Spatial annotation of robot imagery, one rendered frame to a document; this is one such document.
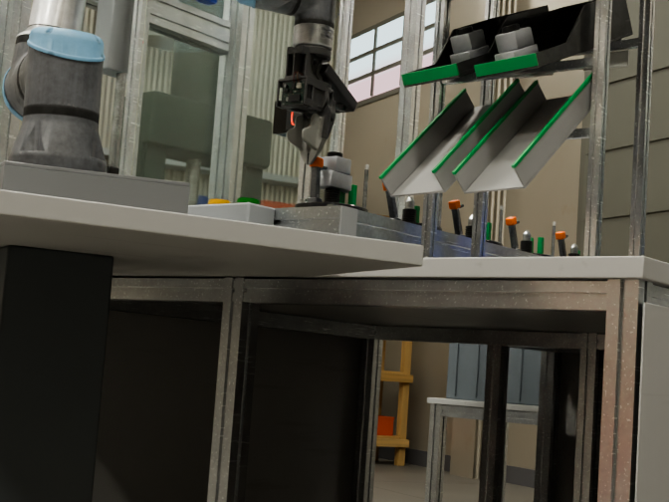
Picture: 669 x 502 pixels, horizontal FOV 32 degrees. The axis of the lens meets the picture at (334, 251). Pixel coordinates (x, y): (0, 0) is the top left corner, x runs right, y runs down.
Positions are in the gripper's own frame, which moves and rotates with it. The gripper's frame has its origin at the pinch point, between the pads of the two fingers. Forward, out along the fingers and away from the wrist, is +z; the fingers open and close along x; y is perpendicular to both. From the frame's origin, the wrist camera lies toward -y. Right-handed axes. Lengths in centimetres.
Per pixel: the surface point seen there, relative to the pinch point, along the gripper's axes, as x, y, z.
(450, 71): 31.4, 2.5, -12.7
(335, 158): 1.9, -4.8, -0.8
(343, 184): 2.2, -7.4, 3.7
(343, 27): -82, -107, -66
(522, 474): -270, -567, 99
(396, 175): 20.7, 1.1, 4.4
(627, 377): 73, 18, 37
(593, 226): 53, -10, 12
